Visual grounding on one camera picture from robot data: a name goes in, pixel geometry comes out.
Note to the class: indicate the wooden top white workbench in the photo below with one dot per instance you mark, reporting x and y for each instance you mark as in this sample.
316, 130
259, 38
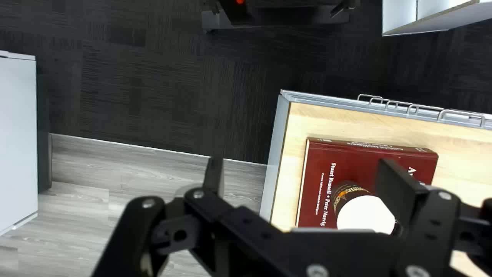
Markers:
317, 123

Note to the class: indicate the dark red hardcover book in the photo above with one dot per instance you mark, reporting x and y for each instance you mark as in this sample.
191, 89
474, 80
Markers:
359, 163

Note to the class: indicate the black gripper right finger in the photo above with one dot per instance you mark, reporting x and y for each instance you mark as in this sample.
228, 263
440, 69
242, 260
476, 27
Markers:
433, 230

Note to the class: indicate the white floor cabinet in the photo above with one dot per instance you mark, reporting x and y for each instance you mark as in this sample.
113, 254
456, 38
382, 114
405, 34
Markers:
17, 138

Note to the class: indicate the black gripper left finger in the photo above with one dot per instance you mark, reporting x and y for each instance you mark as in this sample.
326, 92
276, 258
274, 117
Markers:
139, 230

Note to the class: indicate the brown white paper cup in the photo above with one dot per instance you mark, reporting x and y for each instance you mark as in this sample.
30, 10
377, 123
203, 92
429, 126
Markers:
363, 212

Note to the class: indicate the black device with red light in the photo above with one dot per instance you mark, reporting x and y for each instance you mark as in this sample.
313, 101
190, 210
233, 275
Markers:
277, 12

